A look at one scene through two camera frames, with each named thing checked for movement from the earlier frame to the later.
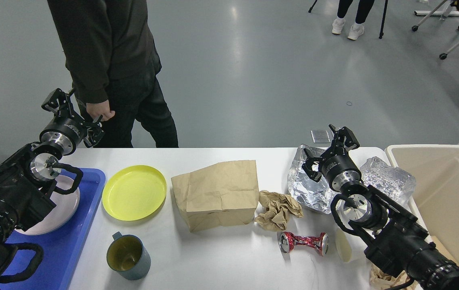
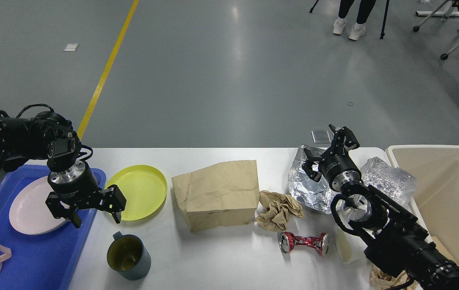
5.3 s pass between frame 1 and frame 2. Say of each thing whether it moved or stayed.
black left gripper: moved
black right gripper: stayed
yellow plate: stayed
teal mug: stayed
